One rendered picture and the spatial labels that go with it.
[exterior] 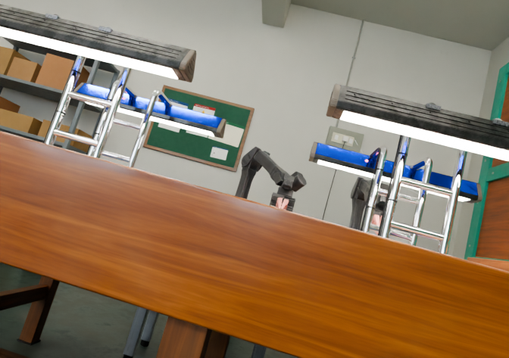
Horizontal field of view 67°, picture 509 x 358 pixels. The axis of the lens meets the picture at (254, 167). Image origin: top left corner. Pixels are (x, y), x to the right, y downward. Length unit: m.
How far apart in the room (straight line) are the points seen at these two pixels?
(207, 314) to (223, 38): 3.62
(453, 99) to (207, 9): 2.55
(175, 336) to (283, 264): 0.18
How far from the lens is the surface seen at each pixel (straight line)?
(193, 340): 0.59
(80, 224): 0.62
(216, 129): 1.47
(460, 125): 0.97
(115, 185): 0.60
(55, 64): 3.91
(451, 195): 1.13
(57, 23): 1.15
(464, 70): 4.30
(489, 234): 1.87
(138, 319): 1.98
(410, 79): 4.07
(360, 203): 2.00
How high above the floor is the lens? 0.72
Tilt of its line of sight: 9 degrees up
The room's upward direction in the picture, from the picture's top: 16 degrees clockwise
